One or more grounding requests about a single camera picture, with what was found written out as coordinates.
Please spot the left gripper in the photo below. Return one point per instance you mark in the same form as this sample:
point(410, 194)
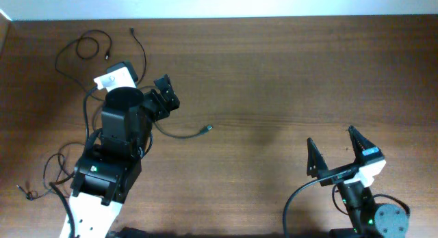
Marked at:
point(161, 109)

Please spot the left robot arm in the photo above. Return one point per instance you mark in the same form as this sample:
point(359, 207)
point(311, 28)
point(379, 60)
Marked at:
point(111, 160)

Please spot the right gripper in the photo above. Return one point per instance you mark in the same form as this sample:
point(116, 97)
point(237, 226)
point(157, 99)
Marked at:
point(316, 166)

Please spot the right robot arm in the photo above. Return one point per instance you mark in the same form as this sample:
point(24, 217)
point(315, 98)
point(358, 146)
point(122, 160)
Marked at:
point(369, 218)

